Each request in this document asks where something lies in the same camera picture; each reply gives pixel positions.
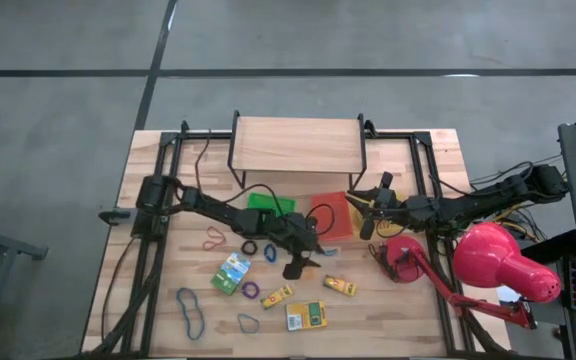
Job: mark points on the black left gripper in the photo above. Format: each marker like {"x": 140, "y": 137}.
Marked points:
{"x": 295, "y": 232}

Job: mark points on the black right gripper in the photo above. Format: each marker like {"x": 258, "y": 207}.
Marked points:
{"x": 388, "y": 205}

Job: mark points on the orange plastic basket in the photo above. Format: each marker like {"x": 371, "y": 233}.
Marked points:
{"x": 340, "y": 215}

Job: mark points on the green plastic basket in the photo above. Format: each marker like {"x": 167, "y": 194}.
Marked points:
{"x": 260, "y": 201}

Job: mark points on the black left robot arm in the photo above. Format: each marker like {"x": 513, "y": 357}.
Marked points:
{"x": 213, "y": 207}

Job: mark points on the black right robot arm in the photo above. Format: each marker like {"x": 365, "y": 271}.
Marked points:
{"x": 468, "y": 207}

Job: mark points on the red desk lamp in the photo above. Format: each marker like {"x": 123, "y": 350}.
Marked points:
{"x": 493, "y": 255}

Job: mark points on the yellow plastic basket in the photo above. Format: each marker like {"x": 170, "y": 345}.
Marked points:
{"x": 355, "y": 222}

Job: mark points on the small yellow crayon box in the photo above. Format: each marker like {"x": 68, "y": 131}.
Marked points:
{"x": 276, "y": 296}
{"x": 339, "y": 285}

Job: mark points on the blue spiral coil band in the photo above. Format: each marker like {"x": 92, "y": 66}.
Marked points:
{"x": 266, "y": 253}

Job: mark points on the yellow crayon box with barcode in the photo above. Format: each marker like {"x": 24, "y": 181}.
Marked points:
{"x": 306, "y": 315}

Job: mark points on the black spiral coil band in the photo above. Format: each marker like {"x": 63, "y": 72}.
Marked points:
{"x": 243, "y": 247}

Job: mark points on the purple spiral coil band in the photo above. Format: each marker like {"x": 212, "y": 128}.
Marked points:
{"x": 243, "y": 290}

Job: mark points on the large green crayon box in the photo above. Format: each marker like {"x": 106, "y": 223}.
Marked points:
{"x": 231, "y": 273}

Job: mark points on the wooden shelf riser black legs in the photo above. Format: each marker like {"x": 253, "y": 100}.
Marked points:
{"x": 298, "y": 145}

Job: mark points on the large blue rubber band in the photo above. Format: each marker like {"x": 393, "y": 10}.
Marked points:
{"x": 178, "y": 300}

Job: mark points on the black metal table frame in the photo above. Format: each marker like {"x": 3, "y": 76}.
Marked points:
{"x": 422, "y": 137}

